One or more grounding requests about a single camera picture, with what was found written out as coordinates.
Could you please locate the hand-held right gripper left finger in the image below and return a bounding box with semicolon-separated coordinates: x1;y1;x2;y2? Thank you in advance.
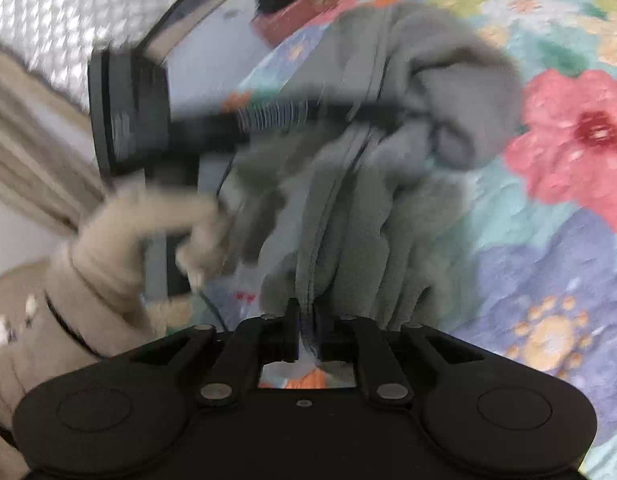
128;299;302;407

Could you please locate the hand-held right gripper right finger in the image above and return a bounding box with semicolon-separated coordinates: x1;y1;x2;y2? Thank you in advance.
313;305;484;406

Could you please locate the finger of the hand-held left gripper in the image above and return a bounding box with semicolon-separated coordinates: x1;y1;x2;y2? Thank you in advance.
311;97;404;130

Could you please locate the grey garment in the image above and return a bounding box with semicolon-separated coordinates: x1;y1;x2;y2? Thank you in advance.
221;0;524;361

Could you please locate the person's left forearm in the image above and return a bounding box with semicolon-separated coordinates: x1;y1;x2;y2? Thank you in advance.
43;245;162;356

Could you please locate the person's left hand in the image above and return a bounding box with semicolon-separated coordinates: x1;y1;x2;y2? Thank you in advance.
71;187;232;291

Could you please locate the pink suitcase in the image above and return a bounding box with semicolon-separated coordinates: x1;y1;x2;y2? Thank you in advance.
251;0;359;41

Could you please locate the silver quilted window cover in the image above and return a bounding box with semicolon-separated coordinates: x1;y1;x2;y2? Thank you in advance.
0;0;219;111

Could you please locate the beige curtain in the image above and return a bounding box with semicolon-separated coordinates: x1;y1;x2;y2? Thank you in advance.
0;42;109;241

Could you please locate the floral quilted blanket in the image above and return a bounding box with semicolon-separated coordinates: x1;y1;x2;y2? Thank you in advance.
203;0;617;476

